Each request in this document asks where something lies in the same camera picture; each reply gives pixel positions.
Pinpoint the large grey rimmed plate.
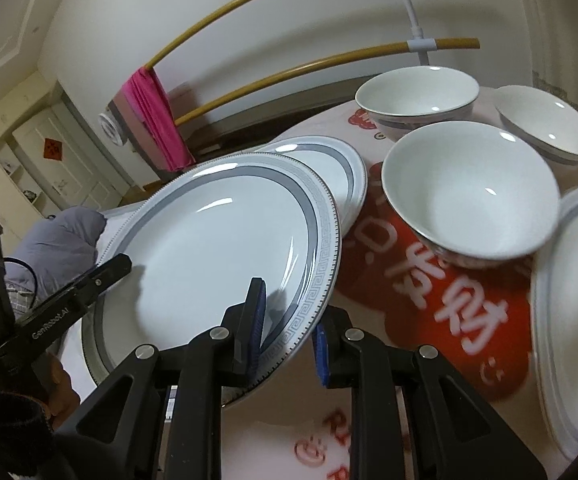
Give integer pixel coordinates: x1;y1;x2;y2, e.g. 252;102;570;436
82;152;341;386

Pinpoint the white bowl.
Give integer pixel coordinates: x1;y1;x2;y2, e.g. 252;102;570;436
381;122;560;269
493;84;578;166
354;66;480;141

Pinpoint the cream wardrobe cabinet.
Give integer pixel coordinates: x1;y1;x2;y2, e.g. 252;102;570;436
0;141;61;256

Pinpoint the white door with red sign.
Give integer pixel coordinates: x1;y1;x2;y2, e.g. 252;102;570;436
12;103;126;211

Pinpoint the brown topped white tv cabinet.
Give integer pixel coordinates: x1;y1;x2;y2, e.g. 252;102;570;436
187;76;369;159

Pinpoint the white floor fan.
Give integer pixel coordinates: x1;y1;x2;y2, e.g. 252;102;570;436
98;112;127;146

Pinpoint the brown grey hanging cloth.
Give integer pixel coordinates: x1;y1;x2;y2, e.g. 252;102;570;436
105;90;171;180

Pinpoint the right grey rimmed plate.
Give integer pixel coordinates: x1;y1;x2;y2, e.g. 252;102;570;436
531;188;578;460

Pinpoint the pink towel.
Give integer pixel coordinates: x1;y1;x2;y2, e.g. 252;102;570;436
123;67;195;171

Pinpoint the yellow and white drying rack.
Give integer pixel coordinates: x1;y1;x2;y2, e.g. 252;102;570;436
143;0;481;128

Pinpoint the black cable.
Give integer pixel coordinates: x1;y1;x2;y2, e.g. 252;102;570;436
2;256;38;311

